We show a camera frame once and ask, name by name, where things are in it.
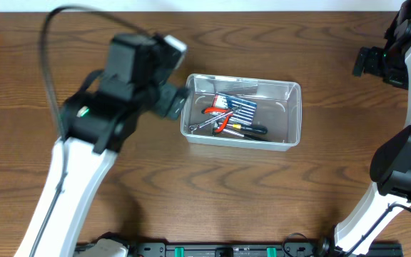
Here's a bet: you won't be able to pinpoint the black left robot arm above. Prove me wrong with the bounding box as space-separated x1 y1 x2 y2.
16 34 188 256

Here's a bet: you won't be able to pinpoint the silver combination wrench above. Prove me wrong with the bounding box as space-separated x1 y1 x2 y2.
188 111 234 132

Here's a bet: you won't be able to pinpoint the yellow black screwdriver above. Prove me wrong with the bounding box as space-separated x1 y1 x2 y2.
226 124 268 135

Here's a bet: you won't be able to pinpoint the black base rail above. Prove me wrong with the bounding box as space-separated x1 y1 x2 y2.
73 231 405 257

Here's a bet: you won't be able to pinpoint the orange handled pliers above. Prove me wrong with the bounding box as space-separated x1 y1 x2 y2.
201 107 241 134

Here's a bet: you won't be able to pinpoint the clear plastic container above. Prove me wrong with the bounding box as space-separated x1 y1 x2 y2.
181 74 302 151

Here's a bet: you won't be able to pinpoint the claw hammer black handle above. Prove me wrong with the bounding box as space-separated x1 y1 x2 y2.
222 126 266 141

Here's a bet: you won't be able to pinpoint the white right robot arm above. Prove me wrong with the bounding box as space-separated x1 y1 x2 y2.
315 0 411 256

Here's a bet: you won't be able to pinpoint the precision screwdriver set case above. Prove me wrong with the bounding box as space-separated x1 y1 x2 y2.
212 93 257 125

